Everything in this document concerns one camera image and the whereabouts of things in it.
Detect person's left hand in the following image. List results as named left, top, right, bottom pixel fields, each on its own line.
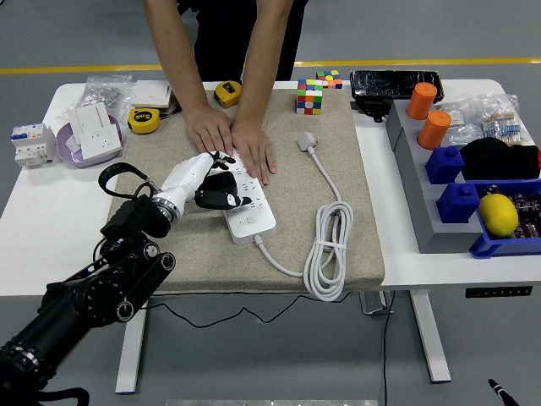
left=230, top=120, right=276, bottom=187

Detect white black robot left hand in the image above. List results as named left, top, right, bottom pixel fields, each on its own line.
left=152, top=150, right=254, bottom=221

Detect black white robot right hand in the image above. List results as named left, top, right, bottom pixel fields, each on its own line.
left=488, top=378, right=519, bottom=406

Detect person's right hand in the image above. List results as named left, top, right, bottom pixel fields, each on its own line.
left=184, top=105, right=235, bottom=156

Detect black plug adapter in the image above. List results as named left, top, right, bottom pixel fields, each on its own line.
left=200, top=171, right=238, bottom=200

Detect white power strip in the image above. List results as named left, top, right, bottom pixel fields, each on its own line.
left=210, top=147, right=278, bottom=245

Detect black adapter cord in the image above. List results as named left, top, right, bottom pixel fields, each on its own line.
left=145, top=291, right=352, bottom=330

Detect yellow tape measure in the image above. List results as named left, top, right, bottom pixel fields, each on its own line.
left=214, top=80, right=244, bottom=107
left=127, top=107, right=162, bottom=134

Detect large colourful puzzle cube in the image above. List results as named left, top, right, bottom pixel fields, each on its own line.
left=295, top=78, right=325, bottom=115

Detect grey-brown mat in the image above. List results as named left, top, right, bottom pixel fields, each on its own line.
left=108, top=87, right=386, bottom=296

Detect white socket panel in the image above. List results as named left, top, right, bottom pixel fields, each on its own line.
left=79, top=124, right=124, bottom=161

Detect person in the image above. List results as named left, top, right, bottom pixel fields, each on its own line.
left=177, top=0, right=309, bottom=84

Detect black table control panel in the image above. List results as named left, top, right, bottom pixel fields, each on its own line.
left=465, top=286, right=533, bottom=299

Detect small colourful puzzle cube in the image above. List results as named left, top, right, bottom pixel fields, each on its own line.
left=315, top=69, right=344, bottom=91

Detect clear bag of screws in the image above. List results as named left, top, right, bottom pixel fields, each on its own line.
left=57, top=74, right=134, bottom=122

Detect purple bowl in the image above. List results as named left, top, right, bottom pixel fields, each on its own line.
left=56, top=113, right=124, bottom=169

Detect blue plastic bin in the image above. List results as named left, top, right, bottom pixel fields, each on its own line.
left=468, top=178, right=541, bottom=260

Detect black tray in plastic wrap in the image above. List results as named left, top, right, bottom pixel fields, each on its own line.
left=349, top=69, right=445, bottom=105

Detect white circuit breaker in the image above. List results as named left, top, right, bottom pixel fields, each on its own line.
left=10, top=122, right=58, bottom=169

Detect orange cylinder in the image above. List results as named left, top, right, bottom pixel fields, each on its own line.
left=417, top=110, right=453, bottom=151
left=406, top=82, right=439, bottom=121

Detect yellow lemon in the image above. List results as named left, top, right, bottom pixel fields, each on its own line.
left=478, top=193, right=520, bottom=239

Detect grey stepped block holder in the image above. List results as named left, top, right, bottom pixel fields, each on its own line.
left=385, top=100, right=485, bottom=255

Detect dark electronic parts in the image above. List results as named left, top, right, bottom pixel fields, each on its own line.
left=484, top=182, right=541, bottom=240

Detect blue block with knob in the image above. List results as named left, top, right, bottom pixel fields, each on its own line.
left=424, top=145, right=466, bottom=185
left=435, top=182, right=482, bottom=224

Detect clear plastic bag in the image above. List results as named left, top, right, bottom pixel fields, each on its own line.
left=434, top=99, right=485, bottom=149

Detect black cloth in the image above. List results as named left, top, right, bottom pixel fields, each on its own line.
left=459, top=137, right=541, bottom=182

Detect clear bag of resistors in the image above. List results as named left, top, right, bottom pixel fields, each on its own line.
left=477, top=92, right=536, bottom=147

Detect white power cord with plug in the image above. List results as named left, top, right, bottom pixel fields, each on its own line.
left=253, top=130, right=354, bottom=302

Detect white wall switch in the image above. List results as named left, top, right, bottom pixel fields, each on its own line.
left=129, top=79, right=173, bottom=109

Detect white switch panel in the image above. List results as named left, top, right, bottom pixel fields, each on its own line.
left=67, top=102, right=115, bottom=139

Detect black hanging cable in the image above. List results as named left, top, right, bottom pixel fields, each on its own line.
left=381, top=290, right=396, bottom=406

